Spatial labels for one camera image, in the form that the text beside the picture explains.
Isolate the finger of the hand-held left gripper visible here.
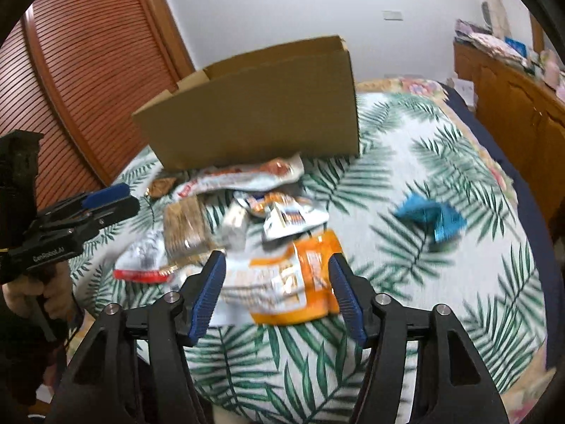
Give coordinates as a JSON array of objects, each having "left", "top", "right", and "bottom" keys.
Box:
[
  {"left": 37, "top": 183, "right": 131, "bottom": 226},
  {"left": 66, "top": 197, "right": 141, "bottom": 239}
]

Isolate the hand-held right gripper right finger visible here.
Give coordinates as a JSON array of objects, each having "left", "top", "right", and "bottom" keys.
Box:
[{"left": 327, "top": 253, "right": 510, "bottom": 424}]

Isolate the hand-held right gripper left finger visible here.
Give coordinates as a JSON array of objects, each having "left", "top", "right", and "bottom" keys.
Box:
[{"left": 46, "top": 251, "right": 227, "bottom": 424}]

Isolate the orange snack packet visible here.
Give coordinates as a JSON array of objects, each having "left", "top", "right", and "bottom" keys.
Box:
[{"left": 247, "top": 229, "right": 344, "bottom": 326}]

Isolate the small clear biscuit packet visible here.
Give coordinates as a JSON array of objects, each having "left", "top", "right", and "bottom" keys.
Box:
[{"left": 221, "top": 205, "right": 249, "bottom": 248}]

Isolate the silver orange pouch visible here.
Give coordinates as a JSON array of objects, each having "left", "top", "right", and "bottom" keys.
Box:
[
  {"left": 234, "top": 190, "right": 283, "bottom": 218},
  {"left": 263, "top": 192, "right": 329, "bottom": 241}
]

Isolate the cardboard box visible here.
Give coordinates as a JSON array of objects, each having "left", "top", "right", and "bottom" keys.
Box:
[{"left": 132, "top": 34, "right": 362, "bottom": 172}]

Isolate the person's left forearm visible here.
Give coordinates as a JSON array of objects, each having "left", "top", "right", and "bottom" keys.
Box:
[{"left": 0, "top": 313, "right": 84, "bottom": 411}]

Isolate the person's left hand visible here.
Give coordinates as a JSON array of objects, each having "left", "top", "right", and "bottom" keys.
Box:
[{"left": 2, "top": 258, "right": 80, "bottom": 323}]

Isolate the white flat packet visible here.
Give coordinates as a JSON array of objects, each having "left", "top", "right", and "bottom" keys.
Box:
[{"left": 211, "top": 254, "right": 254, "bottom": 328}]

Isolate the small brown snack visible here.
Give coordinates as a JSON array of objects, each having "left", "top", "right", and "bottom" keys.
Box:
[{"left": 151, "top": 177, "right": 178, "bottom": 198}]

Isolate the red white snack packet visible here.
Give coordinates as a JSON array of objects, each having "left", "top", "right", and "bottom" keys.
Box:
[{"left": 112, "top": 230, "right": 177, "bottom": 284}]

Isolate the leaf print blanket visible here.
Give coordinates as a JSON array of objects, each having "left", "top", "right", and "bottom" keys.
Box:
[{"left": 66, "top": 93, "right": 550, "bottom": 424}]

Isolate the clear cracker packet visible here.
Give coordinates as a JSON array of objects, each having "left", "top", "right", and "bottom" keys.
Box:
[{"left": 163, "top": 196, "right": 215, "bottom": 270}]

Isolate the blue snack packet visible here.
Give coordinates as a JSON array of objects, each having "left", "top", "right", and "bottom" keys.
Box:
[{"left": 394, "top": 193, "right": 468, "bottom": 243}]

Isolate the long white snack packet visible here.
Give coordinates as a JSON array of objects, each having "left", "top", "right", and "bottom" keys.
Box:
[{"left": 176, "top": 152, "right": 305, "bottom": 199}]

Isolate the louvred wooden wardrobe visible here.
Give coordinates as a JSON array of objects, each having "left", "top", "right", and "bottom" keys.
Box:
[{"left": 0, "top": 0, "right": 197, "bottom": 213}]

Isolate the dark blue bed sheet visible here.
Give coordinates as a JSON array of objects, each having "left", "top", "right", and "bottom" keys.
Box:
[{"left": 446, "top": 86, "right": 557, "bottom": 239}]

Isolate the floral bedsheet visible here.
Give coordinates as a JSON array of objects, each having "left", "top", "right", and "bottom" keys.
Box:
[{"left": 357, "top": 76, "right": 558, "bottom": 411}]

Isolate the wooden cabinet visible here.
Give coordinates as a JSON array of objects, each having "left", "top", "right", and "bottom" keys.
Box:
[{"left": 454, "top": 42, "right": 565, "bottom": 230}]

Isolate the pile of folded cloths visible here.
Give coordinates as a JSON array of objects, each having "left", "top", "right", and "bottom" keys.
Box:
[{"left": 454, "top": 18, "right": 530, "bottom": 69}]

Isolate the beige hanging cloth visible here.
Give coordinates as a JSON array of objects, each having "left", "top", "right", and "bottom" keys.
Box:
[{"left": 479, "top": 0, "right": 508, "bottom": 36}]

